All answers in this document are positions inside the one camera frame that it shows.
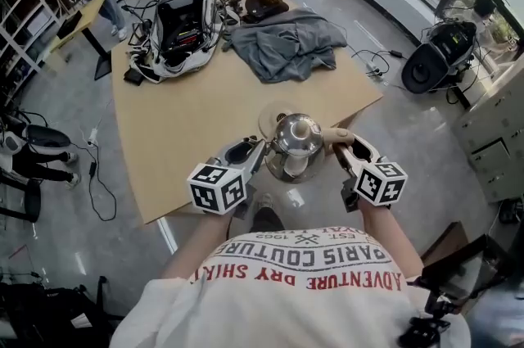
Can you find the black leather bag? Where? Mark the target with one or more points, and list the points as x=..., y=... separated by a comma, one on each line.
x=262, y=6

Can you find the round black backpack device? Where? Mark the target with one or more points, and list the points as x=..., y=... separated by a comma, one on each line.
x=425, y=70

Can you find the black stool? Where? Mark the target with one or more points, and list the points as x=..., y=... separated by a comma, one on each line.
x=32, y=201

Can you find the white shelf rack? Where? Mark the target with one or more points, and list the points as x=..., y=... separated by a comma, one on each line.
x=36, y=23

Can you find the brown cardboard box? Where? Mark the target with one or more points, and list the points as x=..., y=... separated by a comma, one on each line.
x=448, y=242

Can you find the person's dark trouser leg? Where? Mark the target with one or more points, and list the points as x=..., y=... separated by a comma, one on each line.
x=266, y=221

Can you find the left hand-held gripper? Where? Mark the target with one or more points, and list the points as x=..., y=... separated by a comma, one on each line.
x=217, y=191

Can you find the black power adapter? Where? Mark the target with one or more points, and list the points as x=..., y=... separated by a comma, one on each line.
x=92, y=169

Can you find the black laptop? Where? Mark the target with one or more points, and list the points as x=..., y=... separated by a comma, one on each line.
x=69, y=25

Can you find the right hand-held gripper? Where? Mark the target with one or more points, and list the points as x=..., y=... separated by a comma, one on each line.
x=380, y=184

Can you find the person's right forearm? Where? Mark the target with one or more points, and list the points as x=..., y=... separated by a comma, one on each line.
x=389, y=231

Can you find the person's light shoe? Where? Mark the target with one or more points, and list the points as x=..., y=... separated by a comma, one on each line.
x=266, y=200

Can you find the grey locker cabinet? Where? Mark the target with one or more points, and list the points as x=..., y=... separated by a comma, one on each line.
x=491, y=121

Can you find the grey cloth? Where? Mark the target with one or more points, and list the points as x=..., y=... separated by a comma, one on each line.
x=286, y=47

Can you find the black clamp mount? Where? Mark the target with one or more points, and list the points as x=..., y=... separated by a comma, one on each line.
x=425, y=332

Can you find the white power strip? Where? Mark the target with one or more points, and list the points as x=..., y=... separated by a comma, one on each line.
x=374, y=70
x=93, y=135

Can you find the person's white printed t-shirt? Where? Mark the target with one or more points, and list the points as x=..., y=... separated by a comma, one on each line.
x=286, y=309

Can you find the small wooden desk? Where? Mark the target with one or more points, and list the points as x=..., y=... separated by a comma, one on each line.
x=88, y=14

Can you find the person's left forearm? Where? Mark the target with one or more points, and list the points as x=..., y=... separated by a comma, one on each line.
x=196, y=244

